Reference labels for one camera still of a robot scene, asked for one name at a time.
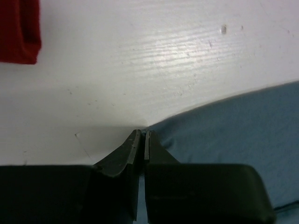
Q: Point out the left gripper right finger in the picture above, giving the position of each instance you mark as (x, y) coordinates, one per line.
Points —
(184, 193)

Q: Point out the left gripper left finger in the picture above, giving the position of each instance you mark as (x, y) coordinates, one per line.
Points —
(103, 193)

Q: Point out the blue t shirt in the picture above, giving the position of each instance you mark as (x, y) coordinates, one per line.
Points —
(259, 128)

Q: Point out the red t shirt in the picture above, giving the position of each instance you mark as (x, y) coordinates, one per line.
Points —
(20, 35)

